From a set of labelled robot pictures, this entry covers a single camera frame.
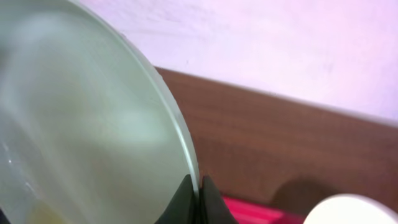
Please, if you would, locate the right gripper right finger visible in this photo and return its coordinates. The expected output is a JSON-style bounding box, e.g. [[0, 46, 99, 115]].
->
[[200, 175, 238, 224]]

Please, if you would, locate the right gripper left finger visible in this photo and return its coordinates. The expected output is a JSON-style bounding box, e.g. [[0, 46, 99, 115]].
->
[[155, 174, 196, 224]]

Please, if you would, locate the light green plate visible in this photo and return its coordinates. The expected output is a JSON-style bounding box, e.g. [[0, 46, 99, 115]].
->
[[1, 0, 199, 223]]

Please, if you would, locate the red tray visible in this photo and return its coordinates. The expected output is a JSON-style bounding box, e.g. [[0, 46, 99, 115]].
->
[[223, 196, 305, 224]]

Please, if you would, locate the white plate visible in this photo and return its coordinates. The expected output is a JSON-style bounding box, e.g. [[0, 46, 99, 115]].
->
[[303, 194, 397, 224]]

